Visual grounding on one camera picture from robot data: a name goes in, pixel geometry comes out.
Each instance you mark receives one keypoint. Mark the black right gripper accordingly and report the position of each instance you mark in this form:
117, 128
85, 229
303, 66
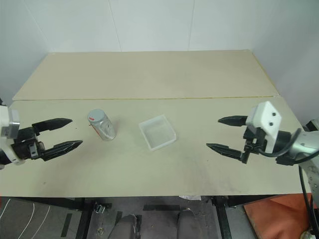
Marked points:
256, 140

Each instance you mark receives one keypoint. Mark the black metal table frame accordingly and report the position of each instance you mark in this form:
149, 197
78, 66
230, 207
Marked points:
82, 214

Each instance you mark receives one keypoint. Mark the orange floor mat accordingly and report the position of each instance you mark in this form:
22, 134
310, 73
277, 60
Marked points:
281, 214

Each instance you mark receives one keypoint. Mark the grey plastic container lid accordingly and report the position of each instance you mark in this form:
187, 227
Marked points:
96, 115

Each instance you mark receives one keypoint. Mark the white crumpled paper scrap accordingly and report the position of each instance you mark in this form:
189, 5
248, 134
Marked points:
190, 197

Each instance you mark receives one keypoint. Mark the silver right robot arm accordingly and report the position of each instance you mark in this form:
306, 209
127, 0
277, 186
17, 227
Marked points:
302, 143

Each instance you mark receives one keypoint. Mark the dark rounded shape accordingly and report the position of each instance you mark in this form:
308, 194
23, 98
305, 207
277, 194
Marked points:
187, 224
123, 227

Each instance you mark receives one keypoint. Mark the white square plastic tray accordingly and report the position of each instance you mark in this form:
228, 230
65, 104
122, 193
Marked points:
157, 133

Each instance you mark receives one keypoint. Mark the clear plastic jar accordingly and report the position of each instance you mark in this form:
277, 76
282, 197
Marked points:
106, 129

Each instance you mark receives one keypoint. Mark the small metal clamp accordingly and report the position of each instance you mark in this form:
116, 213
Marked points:
99, 209

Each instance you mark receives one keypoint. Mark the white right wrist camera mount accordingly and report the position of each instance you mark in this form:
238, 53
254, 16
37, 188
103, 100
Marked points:
266, 117

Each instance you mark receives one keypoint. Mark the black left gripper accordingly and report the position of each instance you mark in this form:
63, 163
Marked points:
26, 148

